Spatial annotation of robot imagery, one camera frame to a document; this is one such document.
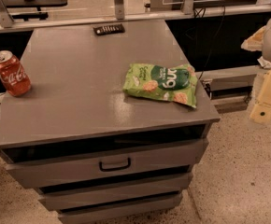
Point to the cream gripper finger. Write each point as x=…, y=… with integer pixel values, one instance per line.
x=254, y=42

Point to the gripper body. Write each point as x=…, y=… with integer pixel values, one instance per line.
x=261, y=112

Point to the green rice chip bag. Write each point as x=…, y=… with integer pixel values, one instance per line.
x=176, y=84

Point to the black rxbar chocolate bar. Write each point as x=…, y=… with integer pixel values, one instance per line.
x=109, y=29

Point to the grey low shelf beam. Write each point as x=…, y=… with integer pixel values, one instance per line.
x=229, y=78

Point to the middle grey drawer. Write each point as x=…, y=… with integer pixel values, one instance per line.
x=116, y=192

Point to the grey drawer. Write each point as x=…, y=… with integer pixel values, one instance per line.
x=166, y=201
x=116, y=192
x=71, y=169

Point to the bottom grey drawer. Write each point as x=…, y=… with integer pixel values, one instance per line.
x=166, y=201

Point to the red coca-cola can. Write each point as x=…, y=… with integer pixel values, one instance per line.
x=12, y=74

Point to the top grey drawer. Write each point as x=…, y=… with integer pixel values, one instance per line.
x=71, y=169

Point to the black drawer handle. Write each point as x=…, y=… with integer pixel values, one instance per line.
x=112, y=166

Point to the grey metal rail frame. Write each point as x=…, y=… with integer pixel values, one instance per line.
x=78, y=12

